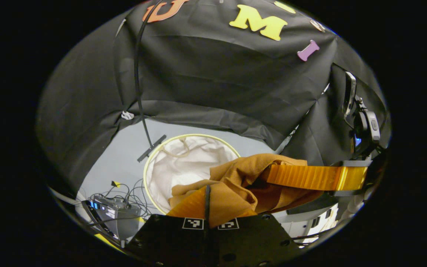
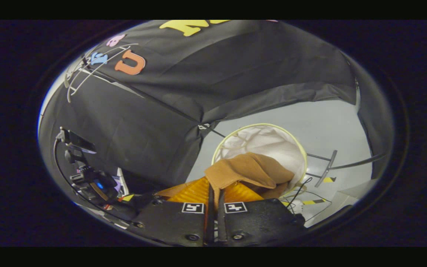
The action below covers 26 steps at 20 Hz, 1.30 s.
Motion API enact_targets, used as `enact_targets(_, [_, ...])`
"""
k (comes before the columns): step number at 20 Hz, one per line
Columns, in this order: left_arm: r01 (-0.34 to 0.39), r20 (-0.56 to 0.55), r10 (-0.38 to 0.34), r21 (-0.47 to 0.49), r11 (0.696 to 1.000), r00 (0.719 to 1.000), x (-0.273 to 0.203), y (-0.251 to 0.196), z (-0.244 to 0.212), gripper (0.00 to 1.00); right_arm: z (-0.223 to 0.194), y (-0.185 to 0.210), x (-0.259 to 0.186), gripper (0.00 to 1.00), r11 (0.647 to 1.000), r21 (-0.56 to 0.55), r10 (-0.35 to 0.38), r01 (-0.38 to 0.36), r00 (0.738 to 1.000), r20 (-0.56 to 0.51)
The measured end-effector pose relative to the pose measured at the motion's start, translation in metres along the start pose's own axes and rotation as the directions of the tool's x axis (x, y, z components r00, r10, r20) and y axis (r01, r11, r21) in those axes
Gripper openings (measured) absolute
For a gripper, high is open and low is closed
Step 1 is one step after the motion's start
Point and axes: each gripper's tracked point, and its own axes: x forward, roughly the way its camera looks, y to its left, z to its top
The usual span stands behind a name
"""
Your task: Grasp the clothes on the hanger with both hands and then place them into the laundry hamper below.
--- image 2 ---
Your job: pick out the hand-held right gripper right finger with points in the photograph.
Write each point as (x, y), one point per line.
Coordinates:
(261, 222)

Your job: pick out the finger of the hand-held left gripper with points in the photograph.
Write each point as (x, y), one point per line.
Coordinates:
(137, 204)

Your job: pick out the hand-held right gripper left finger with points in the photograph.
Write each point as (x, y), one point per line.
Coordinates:
(169, 222)

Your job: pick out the brown collared shirt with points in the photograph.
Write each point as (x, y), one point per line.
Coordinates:
(250, 168)

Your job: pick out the white laundry hamper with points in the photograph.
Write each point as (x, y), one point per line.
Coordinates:
(272, 144)

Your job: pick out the black clothes rack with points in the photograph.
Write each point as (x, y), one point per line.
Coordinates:
(326, 168)

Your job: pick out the yellow black floor tape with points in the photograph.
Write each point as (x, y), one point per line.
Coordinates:
(313, 202)
(329, 180)

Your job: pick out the black backdrop cloth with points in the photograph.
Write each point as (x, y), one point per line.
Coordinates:
(217, 74)

